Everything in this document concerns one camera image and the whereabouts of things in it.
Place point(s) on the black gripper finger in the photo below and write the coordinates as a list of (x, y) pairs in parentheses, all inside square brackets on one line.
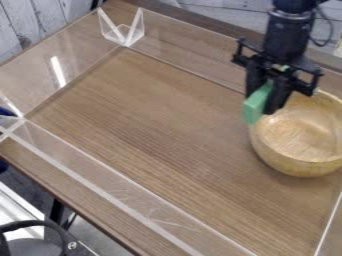
[(279, 91), (256, 75)]

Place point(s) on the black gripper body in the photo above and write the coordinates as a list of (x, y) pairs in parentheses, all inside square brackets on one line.
[(305, 71)]

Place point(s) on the green rectangular block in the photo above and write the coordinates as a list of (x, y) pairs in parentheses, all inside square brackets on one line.
[(254, 103)]

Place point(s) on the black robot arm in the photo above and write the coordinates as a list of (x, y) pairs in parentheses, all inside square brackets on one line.
[(289, 28)]

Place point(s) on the light wooden bowl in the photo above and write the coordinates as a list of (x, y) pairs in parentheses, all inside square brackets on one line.
[(299, 141)]

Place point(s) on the blue object at edge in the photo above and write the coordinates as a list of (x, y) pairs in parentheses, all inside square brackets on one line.
[(6, 112)]

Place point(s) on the black table leg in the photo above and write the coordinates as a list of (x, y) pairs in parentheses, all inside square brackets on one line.
[(57, 211)]

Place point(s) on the clear acrylic tray wall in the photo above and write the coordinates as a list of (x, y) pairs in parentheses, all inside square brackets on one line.
[(130, 132)]

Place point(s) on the black metal bracket base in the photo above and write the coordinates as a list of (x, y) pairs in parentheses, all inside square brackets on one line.
[(71, 246)]

